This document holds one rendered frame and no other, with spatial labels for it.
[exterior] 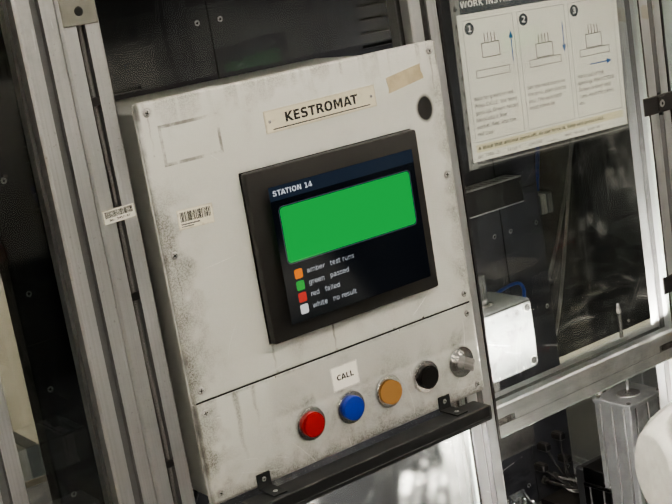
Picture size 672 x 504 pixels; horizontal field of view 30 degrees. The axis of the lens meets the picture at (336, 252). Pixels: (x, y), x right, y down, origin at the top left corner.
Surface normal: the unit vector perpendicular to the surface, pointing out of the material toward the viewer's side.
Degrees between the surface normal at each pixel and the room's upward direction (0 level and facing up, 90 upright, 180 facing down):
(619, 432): 90
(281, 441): 90
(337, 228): 90
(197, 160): 90
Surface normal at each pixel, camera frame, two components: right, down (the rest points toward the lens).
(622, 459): -0.79, 0.26
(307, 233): 0.59, 0.08
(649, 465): -0.96, 0.11
